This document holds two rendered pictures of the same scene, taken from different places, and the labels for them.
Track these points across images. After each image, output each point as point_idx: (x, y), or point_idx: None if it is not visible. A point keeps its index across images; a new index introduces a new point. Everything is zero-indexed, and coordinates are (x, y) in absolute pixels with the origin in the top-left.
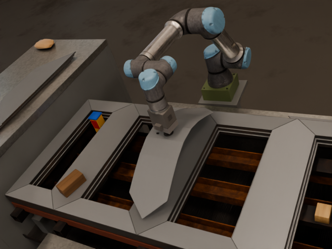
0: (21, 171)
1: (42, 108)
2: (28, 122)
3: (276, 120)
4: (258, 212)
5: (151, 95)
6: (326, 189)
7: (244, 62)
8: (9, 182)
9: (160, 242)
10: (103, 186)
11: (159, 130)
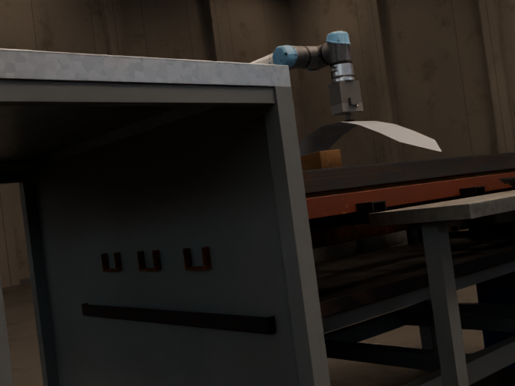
0: (198, 188)
1: (123, 135)
2: (145, 125)
3: None
4: None
5: (350, 52)
6: (417, 246)
7: None
8: (220, 178)
9: (479, 158)
10: None
11: (357, 103)
